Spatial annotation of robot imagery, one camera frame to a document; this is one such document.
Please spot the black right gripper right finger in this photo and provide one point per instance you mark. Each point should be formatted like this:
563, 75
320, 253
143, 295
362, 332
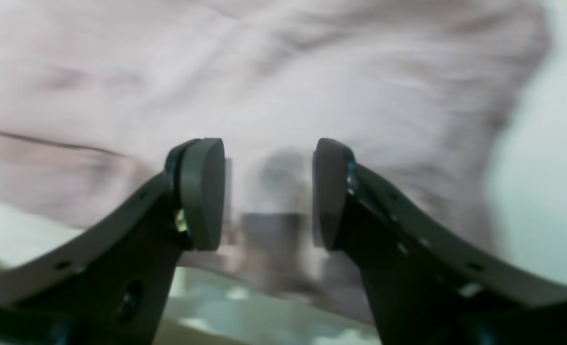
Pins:
425, 285

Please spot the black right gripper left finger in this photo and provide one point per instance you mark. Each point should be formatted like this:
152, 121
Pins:
109, 286

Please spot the pink T-shirt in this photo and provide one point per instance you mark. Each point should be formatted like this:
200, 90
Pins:
95, 93

